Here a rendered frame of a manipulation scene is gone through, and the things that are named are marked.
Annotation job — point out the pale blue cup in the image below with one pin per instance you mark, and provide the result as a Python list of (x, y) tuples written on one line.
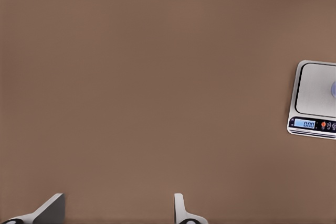
[(334, 89)]

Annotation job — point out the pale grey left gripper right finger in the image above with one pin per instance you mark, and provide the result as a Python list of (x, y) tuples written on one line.
[(180, 209)]

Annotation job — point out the silver digital kitchen scale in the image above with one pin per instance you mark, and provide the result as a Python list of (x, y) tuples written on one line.
[(312, 95)]

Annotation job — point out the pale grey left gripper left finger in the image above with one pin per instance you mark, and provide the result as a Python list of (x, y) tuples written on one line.
[(50, 210)]

